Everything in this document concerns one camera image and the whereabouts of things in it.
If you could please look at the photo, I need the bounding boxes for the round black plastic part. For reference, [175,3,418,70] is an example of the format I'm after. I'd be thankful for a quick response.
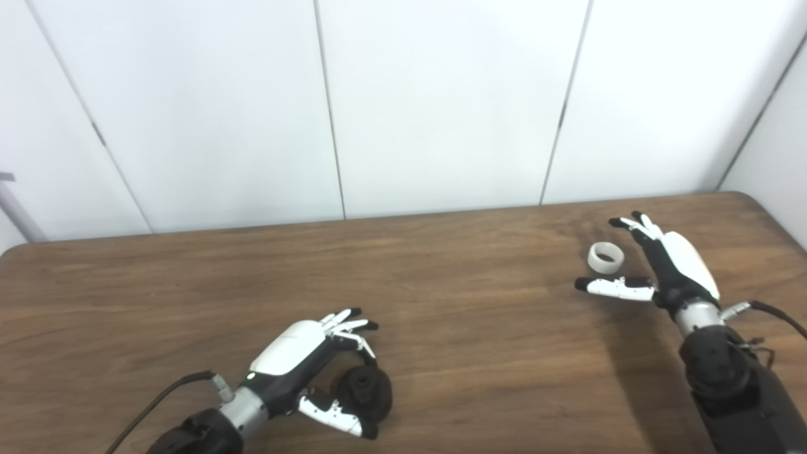
[332,366,393,436]

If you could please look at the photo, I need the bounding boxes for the white toothed plastic ring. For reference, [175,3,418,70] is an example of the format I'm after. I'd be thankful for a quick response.
[588,242,625,275]

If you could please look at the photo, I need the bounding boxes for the grey wall corner post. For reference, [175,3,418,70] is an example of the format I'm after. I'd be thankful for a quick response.
[0,172,48,243]

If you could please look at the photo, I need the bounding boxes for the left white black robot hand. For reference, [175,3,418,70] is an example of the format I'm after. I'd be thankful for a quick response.
[246,308,380,440]

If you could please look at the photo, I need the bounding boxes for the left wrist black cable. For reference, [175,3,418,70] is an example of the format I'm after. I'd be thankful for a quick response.
[104,371,234,454]

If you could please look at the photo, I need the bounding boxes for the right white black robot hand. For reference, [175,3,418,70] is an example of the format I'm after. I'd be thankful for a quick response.
[575,211,721,316]

